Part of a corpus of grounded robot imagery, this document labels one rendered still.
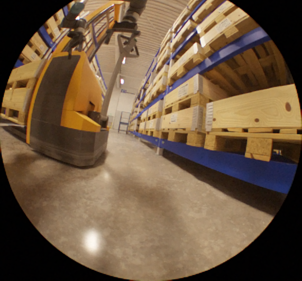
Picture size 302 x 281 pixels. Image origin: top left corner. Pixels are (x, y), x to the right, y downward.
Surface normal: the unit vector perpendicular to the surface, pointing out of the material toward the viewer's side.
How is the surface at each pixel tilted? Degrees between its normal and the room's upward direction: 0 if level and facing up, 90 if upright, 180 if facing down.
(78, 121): 90
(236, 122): 90
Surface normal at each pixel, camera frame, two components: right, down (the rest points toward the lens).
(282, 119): -0.95, -0.17
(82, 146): 0.87, 0.13
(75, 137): 0.29, 0.01
